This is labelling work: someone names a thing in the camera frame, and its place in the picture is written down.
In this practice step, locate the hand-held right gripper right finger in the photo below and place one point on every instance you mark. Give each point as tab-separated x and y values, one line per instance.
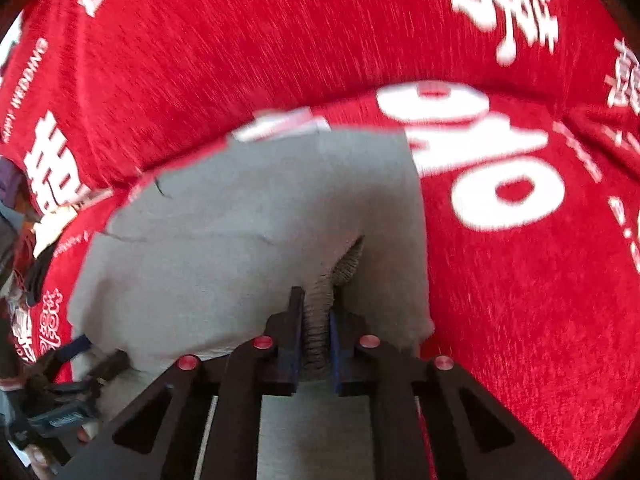
335	345

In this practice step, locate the grey knit garment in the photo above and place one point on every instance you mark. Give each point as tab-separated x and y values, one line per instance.
225	240

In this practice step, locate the dark cloth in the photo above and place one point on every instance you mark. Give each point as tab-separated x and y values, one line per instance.
11	195

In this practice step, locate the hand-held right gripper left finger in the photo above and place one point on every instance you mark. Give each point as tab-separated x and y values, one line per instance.
296	340

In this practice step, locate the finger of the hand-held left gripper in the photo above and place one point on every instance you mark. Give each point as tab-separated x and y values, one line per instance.
109	364
74	347

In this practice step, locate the red printed sofa cover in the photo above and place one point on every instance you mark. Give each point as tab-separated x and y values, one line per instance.
300	35

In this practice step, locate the cream cloth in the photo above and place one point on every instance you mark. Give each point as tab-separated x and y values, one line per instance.
52	225

